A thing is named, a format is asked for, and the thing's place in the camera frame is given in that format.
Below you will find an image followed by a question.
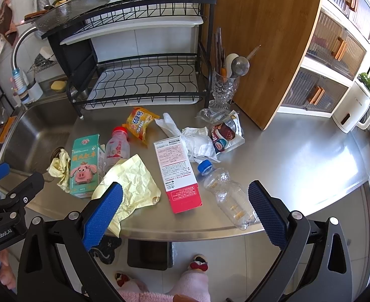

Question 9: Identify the white storage cabinet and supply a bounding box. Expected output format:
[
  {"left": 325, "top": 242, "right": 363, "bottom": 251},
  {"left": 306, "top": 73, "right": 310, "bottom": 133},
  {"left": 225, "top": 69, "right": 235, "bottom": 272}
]
[{"left": 278, "top": 0, "right": 370, "bottom": 118}]

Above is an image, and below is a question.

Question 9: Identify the green pig carton box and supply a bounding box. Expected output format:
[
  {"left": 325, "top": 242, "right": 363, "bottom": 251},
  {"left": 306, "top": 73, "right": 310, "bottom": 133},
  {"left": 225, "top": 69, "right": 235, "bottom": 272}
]
[{"left": 70, "top": 134, "right": 104, "bottom": 198}]

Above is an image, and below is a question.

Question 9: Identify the clear plastic bag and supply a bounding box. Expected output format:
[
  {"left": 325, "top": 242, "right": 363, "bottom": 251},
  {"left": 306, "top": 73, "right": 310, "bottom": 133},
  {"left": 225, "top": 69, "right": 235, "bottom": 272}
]
[{"left": 196, "top": 108, "right": 230, "bottom": 125}]

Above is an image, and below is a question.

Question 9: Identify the white crumpled tissue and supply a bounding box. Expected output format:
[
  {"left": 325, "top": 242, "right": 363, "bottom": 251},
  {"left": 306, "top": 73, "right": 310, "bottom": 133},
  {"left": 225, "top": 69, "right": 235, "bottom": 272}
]
[{"left": 155, "top": 112, "right": 219, "bottom": 164}]

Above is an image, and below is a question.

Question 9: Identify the crystal glass utensil holder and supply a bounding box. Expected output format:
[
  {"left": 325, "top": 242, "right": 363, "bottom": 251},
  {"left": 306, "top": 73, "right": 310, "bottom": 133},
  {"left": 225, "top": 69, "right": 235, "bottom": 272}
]
[{"left": 209, "top": 71, "right": 240, "bottom": 109}]

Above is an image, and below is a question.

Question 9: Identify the white electric kettle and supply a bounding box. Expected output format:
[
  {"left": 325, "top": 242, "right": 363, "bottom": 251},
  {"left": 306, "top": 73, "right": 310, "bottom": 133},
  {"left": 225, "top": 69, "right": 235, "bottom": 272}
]
[{"left": 332, "top": 81, "right": 370, "bottom": 134}]

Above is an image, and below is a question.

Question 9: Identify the yellow sponge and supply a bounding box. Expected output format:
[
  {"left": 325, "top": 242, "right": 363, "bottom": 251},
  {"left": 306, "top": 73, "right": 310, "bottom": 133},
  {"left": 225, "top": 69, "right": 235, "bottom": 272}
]
[{"left": 50, "top": 81, "right": 67, "bottom": 93}]

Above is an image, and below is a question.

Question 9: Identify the white spoon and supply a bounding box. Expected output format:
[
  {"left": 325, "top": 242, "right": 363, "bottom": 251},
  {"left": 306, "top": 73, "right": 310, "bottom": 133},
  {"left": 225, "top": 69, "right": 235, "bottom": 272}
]
[{"left": 224, "top": 53, "right": 238, "bottom": 78}]

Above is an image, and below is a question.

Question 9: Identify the hanging brown white towel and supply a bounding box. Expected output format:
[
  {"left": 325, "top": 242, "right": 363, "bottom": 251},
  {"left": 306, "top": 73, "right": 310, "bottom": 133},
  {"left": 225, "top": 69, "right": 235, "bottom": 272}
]
[{"left": 0, "top": 0, "right": 18, "bottom": 55}]

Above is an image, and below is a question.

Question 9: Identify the steel sink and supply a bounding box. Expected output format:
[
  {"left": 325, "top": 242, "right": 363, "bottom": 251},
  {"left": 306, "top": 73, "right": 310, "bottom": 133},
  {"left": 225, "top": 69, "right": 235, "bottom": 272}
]
[{"left": 0, "top": 97, "right": 78, "bottom": 190}]

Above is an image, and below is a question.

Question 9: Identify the black dish rack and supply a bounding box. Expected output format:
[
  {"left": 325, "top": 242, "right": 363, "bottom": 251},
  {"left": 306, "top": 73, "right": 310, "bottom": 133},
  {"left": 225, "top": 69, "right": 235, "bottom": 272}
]
[{"left": 44, "top": 0, "right": 217, "bottom": 117}]

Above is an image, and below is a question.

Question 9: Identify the red white snack bag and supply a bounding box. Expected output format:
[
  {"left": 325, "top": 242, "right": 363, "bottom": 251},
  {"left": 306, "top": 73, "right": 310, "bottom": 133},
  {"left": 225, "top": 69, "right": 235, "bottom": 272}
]
[{"left": 210, "top": 110, "right": 245, "bottom": 154}]

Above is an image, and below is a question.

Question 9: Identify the metal ladle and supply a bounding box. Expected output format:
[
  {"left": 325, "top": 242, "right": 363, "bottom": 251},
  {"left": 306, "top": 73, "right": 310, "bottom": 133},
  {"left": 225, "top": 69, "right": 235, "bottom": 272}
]
[{"left": 231, "top": 56, "right": 250, "bottom": 78}]

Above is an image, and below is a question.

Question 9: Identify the red white carton box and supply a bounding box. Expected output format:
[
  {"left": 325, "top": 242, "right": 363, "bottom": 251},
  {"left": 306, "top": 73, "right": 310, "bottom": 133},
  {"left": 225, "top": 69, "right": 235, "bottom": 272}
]
[{"left": 153, "top": 136, "right": 203, "bottom": 213}]

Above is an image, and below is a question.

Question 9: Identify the white cup holder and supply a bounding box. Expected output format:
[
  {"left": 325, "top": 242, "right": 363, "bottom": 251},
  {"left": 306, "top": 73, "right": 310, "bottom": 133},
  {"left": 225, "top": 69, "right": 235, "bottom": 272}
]
[{"left": 27, "top": 80, "right": 44, "bottom": 103}]

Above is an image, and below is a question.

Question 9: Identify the yellow crumpled paper sheet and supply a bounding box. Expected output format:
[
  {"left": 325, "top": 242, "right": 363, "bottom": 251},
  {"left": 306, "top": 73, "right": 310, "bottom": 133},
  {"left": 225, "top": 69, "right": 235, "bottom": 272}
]
[{"left": 91, "top": 154, "right": 161, "bottom": 237}]

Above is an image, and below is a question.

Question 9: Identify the wooden cutting board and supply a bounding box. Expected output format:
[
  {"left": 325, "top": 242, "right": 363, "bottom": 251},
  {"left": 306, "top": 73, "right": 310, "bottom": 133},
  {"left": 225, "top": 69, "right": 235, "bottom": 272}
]
[{"left": 214, "top": 0, "right": 321, "bottom": 130}]

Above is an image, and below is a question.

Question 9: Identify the small yellow crumpled paper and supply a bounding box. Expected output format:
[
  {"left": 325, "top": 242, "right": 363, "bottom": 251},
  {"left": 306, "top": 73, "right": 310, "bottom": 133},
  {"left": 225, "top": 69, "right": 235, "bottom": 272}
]
[{"left": 47, "top": 149, "right": 71, "bottom": 193}]

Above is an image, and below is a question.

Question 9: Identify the red cap milk bottle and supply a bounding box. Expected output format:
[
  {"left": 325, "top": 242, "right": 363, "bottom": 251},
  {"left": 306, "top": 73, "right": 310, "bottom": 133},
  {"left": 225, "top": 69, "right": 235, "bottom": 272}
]
[{"left": 104, "top": 126, "right": 130, "bottom": 173}]

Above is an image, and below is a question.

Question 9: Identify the black trash bin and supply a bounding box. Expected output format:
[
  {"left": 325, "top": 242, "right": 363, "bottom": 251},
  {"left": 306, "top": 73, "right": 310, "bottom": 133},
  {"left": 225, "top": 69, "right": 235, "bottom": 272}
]
[{"left": 127, "top": 239, "right": 174, "bottom": 271}]

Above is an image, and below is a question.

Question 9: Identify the chrome faucet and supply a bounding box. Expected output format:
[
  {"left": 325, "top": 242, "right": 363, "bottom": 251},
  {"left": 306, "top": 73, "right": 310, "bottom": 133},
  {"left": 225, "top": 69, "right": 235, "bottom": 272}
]
[{"left": 12, "top": 26, "right": 38, "bottom": 104}]

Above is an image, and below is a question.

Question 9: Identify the black cat floor mat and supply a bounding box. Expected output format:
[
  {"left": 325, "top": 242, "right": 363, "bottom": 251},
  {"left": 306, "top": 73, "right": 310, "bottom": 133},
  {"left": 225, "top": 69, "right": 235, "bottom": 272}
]
[{"left": 89, "top": 235, "right": 122, "bottom": 265}]

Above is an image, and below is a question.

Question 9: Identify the yellow soap wrapper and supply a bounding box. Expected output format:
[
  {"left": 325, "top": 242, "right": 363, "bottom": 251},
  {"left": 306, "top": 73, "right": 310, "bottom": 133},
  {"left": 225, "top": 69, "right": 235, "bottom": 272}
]
[{"left": 123, "top": 107, "right": 160, "bottom": 144}]

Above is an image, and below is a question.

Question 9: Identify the blue cap clear bottle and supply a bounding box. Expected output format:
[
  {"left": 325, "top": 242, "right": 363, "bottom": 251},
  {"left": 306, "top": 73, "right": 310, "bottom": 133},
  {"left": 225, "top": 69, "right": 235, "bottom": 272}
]
[{"left": 197, "top": 160, "right": 258, "bottom": 231}]

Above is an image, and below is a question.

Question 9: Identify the right red bow slipper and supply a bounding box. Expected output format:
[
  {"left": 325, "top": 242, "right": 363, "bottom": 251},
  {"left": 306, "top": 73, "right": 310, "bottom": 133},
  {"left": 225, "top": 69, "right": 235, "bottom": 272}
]
[{"left": 188, "top": 254, "right": 209, "bottom": 273}]

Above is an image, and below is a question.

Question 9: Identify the metal wok pan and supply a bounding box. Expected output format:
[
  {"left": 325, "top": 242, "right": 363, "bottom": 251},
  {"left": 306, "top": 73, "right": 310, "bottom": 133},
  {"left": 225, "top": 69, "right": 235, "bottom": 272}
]
[{"left": 16, "top": 0, "right": 110, "bottom": 33}]

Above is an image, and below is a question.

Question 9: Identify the person's left hand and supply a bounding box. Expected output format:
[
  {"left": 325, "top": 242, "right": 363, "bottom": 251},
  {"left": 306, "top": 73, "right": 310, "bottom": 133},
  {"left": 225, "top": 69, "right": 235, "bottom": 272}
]
[{"left": 0, "top": 249, "right": 16, "bottom": 290}]

